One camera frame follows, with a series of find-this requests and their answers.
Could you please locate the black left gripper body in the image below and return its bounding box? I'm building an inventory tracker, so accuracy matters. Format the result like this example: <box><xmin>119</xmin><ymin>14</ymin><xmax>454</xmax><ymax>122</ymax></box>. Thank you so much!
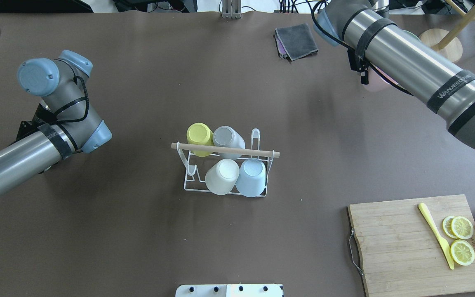
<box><xmin>16</xmin><ymin>120</ymin><xmax>43</xmax><ymax>141</ymax></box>

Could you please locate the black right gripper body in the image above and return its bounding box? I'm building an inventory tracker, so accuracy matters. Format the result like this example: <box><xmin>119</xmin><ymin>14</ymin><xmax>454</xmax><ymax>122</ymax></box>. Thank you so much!
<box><xmin>348</xmin><ymin>49</ymin><xmax>368</xmax><ymax>73</ymax></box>

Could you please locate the pink plastic cup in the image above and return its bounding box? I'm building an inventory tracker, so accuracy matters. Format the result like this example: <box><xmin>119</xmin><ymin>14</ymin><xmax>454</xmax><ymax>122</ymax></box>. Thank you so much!
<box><xmin>362</xmin><ymin>67</ymin><xmax>392</xmax><ymax>92</ymax></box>

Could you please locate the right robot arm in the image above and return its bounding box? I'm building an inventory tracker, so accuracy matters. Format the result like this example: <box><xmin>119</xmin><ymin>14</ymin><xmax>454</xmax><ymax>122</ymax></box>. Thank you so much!
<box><xmin>312</xmin><ymin>0</ymin><xmax>475</xmax><ymax>149</ymax></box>

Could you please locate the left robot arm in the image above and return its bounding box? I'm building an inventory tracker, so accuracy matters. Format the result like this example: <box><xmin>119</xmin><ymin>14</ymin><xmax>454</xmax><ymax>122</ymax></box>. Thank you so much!
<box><xmin>0</xmin><ymin>49</ymin><xmax>113</xmax><ymax>196</ymax></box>

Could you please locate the grey plastic cup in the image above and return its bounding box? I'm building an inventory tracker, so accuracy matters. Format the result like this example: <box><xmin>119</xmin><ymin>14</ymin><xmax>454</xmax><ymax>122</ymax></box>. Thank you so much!
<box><xmin>212</xmin><ymin>126</ymin><xmax>245</xmax><ymax>149</ymax></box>

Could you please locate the light blue plastic cup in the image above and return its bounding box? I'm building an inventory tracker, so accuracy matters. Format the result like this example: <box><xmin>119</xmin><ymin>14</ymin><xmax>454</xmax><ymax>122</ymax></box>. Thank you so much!
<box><xmin>235</xmin><ymin>158</ymin><xmax>266</xmax><ymax>197</ymax></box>

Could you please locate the yellow plastic cup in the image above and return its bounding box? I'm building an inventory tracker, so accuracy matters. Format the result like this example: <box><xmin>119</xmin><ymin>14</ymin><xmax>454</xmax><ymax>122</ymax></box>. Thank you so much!
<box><xmin>186</xmin><ymin>123</ymin><xmax>214</xmax><ymax>146</ymax></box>

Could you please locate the white plastic cup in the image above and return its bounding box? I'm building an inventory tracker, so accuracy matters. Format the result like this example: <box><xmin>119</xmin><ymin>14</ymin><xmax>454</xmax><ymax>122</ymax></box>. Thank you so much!
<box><xmin>205</xmin><ymin>159</ymin><xmax>240</xmax><ymax>195</ymax></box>

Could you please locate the folded grey cloth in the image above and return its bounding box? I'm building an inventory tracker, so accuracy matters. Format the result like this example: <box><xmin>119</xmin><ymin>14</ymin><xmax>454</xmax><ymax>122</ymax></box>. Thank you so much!
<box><xmin>273</xmin><ymin>23</ymin><xmax>318</xmax><ymax>61</ymax></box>

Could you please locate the wooden mug tree stand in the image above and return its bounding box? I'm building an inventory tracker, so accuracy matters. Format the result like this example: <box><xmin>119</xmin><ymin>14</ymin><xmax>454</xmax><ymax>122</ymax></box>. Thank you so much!
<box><xmin>419</xmin><ymin>0</ymin><xmax>475</xmax><ymax>62</ymax></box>

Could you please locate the yellow plastic knife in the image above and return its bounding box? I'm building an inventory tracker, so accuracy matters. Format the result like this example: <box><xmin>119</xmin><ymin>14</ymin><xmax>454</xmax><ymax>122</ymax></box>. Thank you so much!
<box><xmin>418</xmin><ymin>203</ymin><xmax>455</xmax><ymax>270</ymax></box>

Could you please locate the lemon slice upper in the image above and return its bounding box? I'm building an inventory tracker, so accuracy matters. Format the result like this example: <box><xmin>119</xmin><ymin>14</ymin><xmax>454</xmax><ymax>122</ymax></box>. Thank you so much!
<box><xmin>442</xmin><ymin>216</ymin><xmax>474</xmax><ymax>240</ymax></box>

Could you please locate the lemon slice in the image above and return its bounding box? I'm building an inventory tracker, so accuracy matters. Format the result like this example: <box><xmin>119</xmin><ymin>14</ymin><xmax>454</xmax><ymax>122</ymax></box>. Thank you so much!
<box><xmin>442</xmin><ymin>216</ymin><xmax>474</xmax><ymax>240</ymax></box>
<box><xmin>450</xmin><ymin>239</ymin><xmax>475</xmax><ymax>266</ymax></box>

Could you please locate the lemon slice lower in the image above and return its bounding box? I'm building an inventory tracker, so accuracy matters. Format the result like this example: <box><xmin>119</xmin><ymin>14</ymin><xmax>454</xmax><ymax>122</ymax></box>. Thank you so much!
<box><xmin>450</xmin><ymin>239</ymin><xmax>475</xmax><ymax>266</ymax></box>

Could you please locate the aluminium frame post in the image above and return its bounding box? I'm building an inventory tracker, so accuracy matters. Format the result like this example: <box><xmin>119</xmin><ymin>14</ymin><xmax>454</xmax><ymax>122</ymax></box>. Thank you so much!
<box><xmin>221</xmin><ymin>0</ymin><xmax>242</xmax><ymax>19</ymax></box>

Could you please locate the white wire cup holder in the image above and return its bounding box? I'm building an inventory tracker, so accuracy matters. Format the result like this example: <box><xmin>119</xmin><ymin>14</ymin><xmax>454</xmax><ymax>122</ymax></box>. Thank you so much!
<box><xmin>171</xmin><ymin>128</ymin><xmax>280</xmax><ymax>197</ymax></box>

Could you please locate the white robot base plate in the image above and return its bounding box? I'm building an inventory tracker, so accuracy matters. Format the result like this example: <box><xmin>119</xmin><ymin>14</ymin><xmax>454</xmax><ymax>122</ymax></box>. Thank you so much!
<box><xmin>175</xmin><ymin>283</ymin><xmax>284</xmax><ymax>297</ymax></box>

